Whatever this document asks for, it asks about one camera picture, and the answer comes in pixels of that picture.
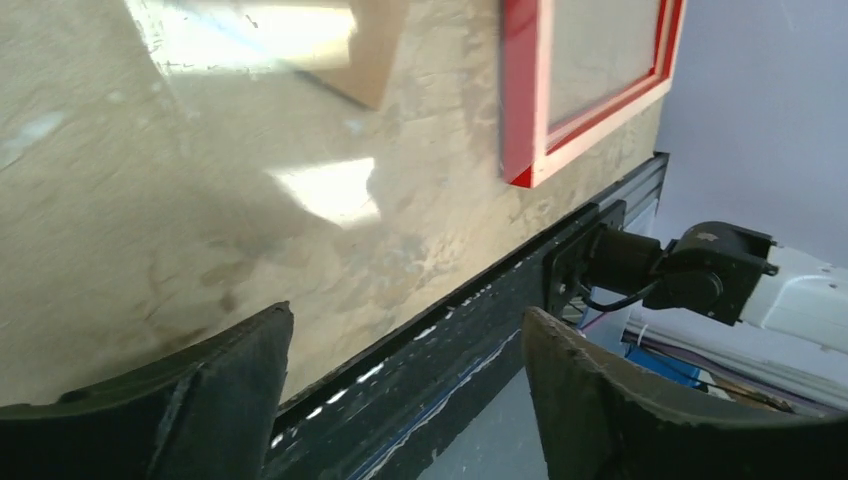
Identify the red wooden picture frame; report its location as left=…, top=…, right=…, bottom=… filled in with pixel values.
left=500, top=0, right=687, bottom=188

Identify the aluminium front rail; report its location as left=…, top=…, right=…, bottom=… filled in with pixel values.
left=592, top=152, right=670, bottom=236

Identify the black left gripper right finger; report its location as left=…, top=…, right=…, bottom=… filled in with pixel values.
left=522, top=307, right=847, bottom=479

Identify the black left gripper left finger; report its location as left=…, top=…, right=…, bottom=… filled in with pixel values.
left=1, top=302, right=294, bottom=479

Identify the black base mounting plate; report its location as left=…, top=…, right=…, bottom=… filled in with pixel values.
left=262, top=200, right=626, bottom=479

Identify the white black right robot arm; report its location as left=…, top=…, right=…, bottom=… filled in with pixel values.
left=575, top=221, right=847, bottom=353

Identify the brown cardboard backing board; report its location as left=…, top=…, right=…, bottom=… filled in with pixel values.
left=292, top=1, right=410, bottom=111

